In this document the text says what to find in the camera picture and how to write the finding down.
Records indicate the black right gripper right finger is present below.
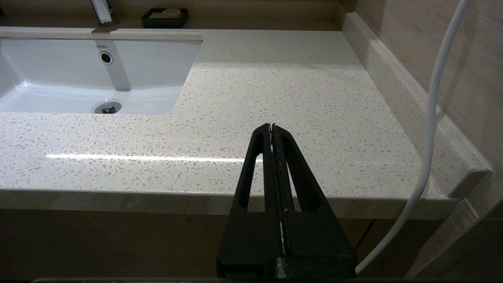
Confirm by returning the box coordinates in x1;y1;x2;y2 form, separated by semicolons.
273;124;357;279

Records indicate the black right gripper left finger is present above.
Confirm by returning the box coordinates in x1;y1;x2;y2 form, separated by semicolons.
217;124;284;279

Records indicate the wooden vanity cabinet front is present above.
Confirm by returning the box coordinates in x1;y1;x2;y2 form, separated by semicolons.
0;208;444;280

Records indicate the chrome sink drain plug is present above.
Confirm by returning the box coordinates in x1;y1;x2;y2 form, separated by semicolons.
94;101;122;115

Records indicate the black soap dish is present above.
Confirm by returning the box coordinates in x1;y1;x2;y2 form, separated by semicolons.
141;8;189;29

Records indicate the white ceramic sink basin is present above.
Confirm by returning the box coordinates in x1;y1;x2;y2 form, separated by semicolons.
0;37;203;115

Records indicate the chrome faucet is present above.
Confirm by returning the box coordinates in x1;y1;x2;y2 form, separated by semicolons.
90;0;118;27

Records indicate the white cable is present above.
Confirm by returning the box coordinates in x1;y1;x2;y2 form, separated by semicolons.
355;0;472;275

